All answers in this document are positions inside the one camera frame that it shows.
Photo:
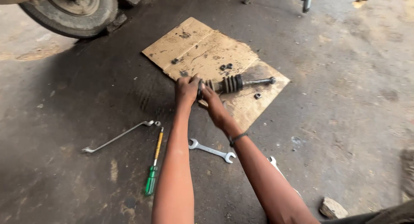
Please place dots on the person's right hand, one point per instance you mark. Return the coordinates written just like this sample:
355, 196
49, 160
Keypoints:
215, 106

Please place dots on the person's left hand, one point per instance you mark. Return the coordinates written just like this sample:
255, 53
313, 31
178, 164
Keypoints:
186, 89

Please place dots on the person's left fingers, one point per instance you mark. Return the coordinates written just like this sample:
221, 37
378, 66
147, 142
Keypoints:
195, 79

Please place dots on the person's right fingers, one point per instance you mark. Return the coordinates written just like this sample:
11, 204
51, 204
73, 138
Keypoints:
203, 89

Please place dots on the black drive shaft with boot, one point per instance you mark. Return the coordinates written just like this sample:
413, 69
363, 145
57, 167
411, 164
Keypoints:
231, 84

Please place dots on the stained brown cardboard sheet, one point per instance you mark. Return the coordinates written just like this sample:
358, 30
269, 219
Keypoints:
207, 55

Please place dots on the small dark bolt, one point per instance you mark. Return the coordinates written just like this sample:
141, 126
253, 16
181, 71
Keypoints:
174, 60

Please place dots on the shiny silver nut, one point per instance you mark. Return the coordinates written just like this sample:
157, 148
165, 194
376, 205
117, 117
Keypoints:
257, 95

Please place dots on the silver double open-end spanner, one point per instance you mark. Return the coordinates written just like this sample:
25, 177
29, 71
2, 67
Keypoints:
211, 150

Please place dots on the dark wedge block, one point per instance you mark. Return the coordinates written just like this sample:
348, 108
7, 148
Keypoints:
116, 22

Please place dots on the vehicle tyre with rim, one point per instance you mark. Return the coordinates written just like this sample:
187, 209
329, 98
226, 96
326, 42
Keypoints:
72, 10

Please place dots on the pale stone chunk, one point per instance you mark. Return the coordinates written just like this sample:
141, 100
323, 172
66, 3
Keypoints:
333, 208

